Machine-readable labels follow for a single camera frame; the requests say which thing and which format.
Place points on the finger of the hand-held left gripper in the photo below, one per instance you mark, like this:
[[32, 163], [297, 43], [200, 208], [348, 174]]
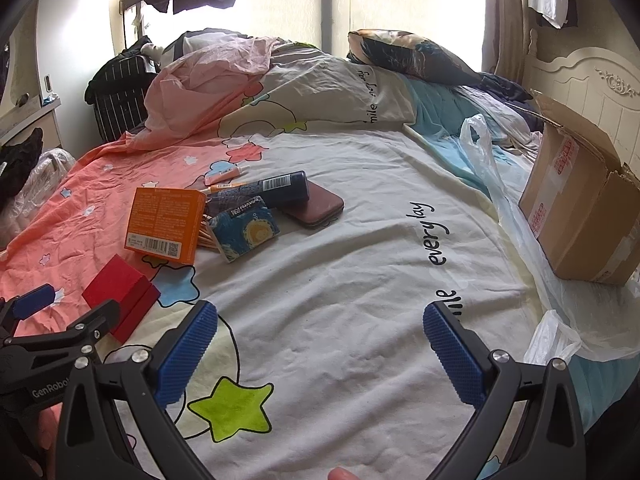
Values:
[[35, 300], [90, 322]]

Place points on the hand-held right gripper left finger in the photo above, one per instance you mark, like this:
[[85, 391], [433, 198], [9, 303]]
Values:
[[185, 355]]

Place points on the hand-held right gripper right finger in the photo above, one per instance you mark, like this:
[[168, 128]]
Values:
[[455, 355]]

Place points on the red box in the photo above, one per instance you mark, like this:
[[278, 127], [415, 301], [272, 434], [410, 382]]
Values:
[[117, 287]]

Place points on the orange cardboard box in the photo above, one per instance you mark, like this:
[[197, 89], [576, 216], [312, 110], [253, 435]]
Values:
[[162, 222]]

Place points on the brown cardboard box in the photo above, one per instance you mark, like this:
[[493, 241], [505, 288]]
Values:
[[570, 205]]

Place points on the dark blue bottle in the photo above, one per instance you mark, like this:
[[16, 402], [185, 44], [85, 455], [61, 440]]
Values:
[[280, 187]]

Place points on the brown quilted case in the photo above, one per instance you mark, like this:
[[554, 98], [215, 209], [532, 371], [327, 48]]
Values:
[[317, 207]]

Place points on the person's right hand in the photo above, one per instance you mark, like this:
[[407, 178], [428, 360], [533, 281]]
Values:
[[342, 474]]

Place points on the white plastic bag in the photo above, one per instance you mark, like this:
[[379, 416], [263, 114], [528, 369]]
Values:
[[550, 337]]

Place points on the clear bag of cotton swabs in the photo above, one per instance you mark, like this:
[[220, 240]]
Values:
[[207, 235]]

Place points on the crumpled clear plastic bag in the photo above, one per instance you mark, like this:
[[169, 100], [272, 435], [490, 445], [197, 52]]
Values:
[[45, 175]]

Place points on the star printed bed sheet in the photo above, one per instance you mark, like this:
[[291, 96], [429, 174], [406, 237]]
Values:
[[360, 270]]

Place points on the blue tissue pack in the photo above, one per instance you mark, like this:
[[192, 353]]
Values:
[[245, 230]]

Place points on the black cloth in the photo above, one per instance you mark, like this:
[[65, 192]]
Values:
[[20, 160]]

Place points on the orange tube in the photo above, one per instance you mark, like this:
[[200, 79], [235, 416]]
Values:
[[227, 187]]

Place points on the cream bedside cabinet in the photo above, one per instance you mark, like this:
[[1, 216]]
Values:
[[25, 120]]

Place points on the pink tube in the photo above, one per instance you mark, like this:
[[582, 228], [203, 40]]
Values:
[[220, 174]]

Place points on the black striped suitcase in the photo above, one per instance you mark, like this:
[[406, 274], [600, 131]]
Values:
[[120, 95]]

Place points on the dark blue blanket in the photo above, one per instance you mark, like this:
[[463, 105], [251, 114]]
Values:
[[505, 87]]

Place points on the white plush toy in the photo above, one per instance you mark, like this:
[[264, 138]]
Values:
[[152, 50]]

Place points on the crumpled printed quilt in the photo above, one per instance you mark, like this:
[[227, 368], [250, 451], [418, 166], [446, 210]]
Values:
[[310, 90]]

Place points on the dark printed pillow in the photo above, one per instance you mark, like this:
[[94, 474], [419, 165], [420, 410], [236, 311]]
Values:
[[415, 55]]

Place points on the cream carved headboard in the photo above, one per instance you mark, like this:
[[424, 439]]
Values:
[[585, 75]]

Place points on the beige curtain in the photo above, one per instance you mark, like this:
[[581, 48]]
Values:
[[505, 15]]

